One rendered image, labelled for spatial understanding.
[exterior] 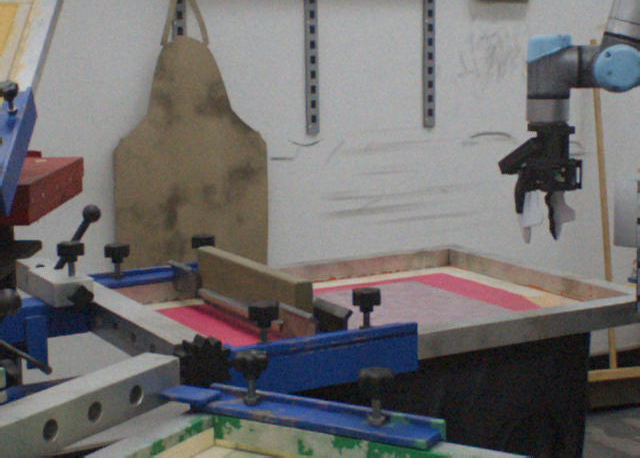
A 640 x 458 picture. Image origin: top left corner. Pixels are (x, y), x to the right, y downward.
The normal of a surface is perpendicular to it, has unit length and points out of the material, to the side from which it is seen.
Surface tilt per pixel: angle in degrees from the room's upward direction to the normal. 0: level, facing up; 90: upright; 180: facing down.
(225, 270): 90
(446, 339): 90
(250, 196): 90
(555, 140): 90
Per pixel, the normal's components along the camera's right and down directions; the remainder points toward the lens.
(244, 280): -0.87, 0.08
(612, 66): -0.11, 0.15
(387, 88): 0.50, 0.12
